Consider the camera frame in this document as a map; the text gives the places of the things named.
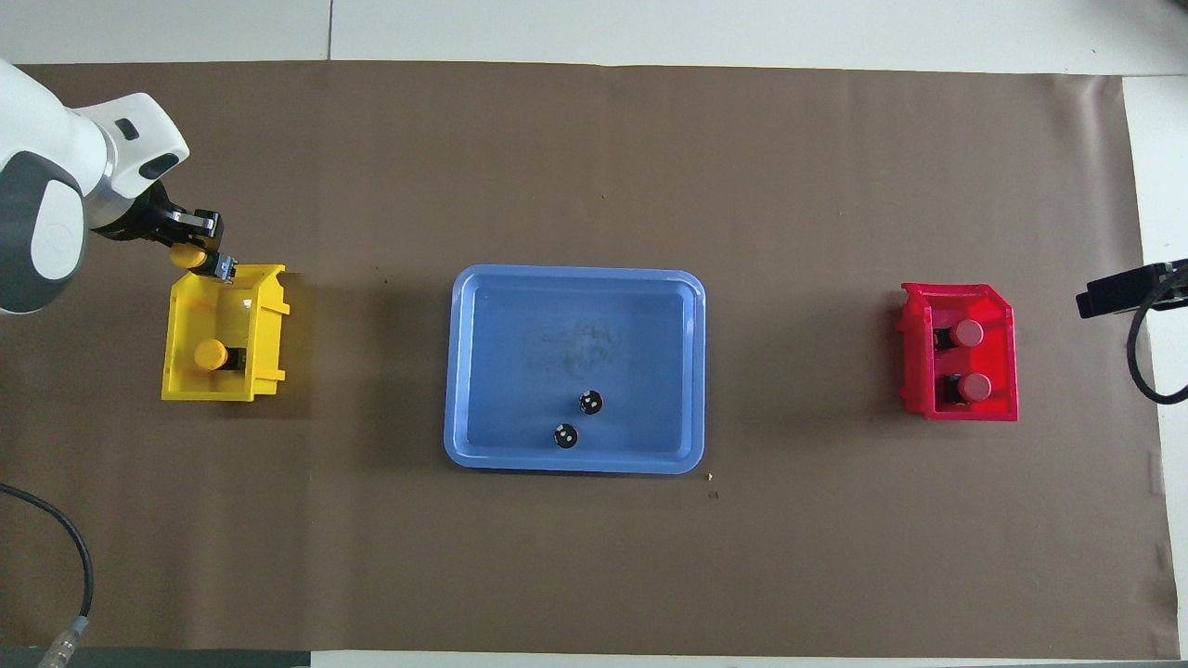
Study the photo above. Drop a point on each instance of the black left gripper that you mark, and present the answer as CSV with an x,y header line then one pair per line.
x,y
135,218

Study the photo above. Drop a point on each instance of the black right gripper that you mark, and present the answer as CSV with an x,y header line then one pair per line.
x,y
1181,283

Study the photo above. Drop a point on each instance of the yellow push button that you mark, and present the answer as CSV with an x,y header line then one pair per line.
x,y
189,255
211,354

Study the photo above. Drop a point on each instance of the red push button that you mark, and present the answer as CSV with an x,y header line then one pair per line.
x,y
974,388
969,332

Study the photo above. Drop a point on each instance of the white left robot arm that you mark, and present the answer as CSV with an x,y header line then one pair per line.
x,y
56,186

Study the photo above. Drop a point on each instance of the yellow plastic bin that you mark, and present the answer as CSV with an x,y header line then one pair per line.
x,y
186,315

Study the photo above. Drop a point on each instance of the red plastic bin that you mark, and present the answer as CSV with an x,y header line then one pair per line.
x,y
928,380

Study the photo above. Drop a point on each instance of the brown paper mat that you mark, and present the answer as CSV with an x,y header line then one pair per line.
x,y
594,148

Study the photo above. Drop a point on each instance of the black cylindrical knob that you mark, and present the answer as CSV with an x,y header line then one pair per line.
x,y
565,435
590,402

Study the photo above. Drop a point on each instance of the blue plastic tray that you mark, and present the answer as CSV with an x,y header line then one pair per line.
x,y
640,353

